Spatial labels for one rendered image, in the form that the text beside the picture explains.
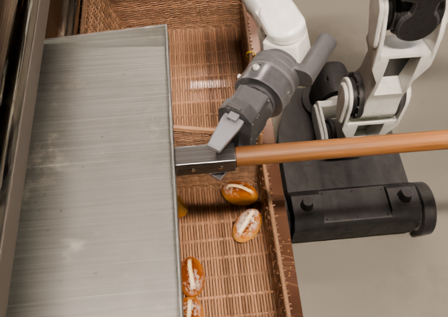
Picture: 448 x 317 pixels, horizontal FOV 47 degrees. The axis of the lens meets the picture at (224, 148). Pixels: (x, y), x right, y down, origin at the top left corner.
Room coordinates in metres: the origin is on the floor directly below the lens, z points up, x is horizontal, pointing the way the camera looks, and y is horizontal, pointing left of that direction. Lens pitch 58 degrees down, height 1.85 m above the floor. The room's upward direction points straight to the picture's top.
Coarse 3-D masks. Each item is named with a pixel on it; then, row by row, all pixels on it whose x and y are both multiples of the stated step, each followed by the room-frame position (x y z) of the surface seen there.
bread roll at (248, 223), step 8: (240, 216) 0.55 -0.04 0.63; (248, 216) 0.55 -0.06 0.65; (256, 216) 0.55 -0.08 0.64; (240, 224) 0.53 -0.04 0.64; (248, 224) 0.52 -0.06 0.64; (256, 224) 0.53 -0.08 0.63; (240, 232) 0.51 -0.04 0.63; (248, 232) 0.51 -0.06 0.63; (256, 232) 0.51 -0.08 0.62; (240, 240) 0.49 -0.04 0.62; (248, 240) 0.50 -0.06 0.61
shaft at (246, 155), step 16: (272, 144) 0.41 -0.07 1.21; (288, 144) 0.41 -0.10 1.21; (304, 144) 0.41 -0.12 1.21; (320, 144) 0.41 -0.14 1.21; (336, 144) 0.41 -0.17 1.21; (352, 144) 0.41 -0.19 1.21; (368, 144) 0.41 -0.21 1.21; (384, 144) 0.41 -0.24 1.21; (400, 144) 0.41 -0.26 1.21; (416, 144) 0.41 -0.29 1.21; (432, 144) 0.41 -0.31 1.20; (240, 160) 0.38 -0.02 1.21; (256, 160) 0.38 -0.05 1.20; (272, 160) 0.39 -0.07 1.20; (288, 160) 0.39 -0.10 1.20; (304, 160) 0.39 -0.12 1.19
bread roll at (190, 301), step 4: (188, 296) 0.35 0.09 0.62; (192, 296) 0.35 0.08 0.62; (184, 300) 0.34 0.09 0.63; (188, 300) 0.33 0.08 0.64; (192, 300) 0.33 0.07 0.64; (196, 300) 0.34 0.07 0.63; (184, 304) 0.32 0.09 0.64; (188, 304) 0.32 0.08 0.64; (192, 304) 0.32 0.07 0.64; (196, 304) 0.33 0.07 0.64; (200, 304) 0.33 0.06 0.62; (184, 308) 0.31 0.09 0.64; (188, 308) 0.31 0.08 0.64; (192, 308) 0.31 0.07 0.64; (196, 308) 0.32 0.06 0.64; (200, 308) 0.32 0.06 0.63; (184, 312) 0.31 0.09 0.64; (188, 312) 0.30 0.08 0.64; (192, 312) 0.30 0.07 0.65; (196, 312) 0.31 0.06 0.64; (200, 312) 0.31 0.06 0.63; (184, 316) 0.30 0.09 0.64; (188, 316) 0.30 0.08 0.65; (192, 316) 0.30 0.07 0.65; (196, 316) 0.30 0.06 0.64; (200, 316) 0.30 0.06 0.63
